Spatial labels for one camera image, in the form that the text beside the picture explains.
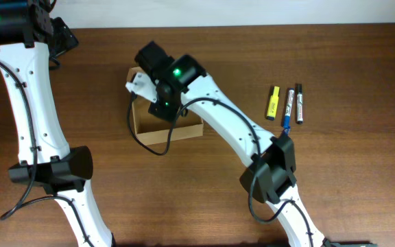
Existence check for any brown cardboard box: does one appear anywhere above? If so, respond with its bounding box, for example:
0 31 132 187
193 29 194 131
127 67 204 146

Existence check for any yellow highlighter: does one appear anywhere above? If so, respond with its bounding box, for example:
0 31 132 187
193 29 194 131
266 86 280 121

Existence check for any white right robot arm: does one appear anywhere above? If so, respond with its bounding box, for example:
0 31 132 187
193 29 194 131
126 42 331 246

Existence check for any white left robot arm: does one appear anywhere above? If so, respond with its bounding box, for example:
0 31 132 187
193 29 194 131
0 0 116 246

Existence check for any blue whiteboard marker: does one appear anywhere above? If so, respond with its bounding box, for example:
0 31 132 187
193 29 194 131
283 88 295 129

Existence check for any blue ballpoint pen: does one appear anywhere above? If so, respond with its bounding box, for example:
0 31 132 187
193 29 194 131
283 127 291 135

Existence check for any black whiteboard marker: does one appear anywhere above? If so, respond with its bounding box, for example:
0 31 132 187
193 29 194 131
296 84 304 124

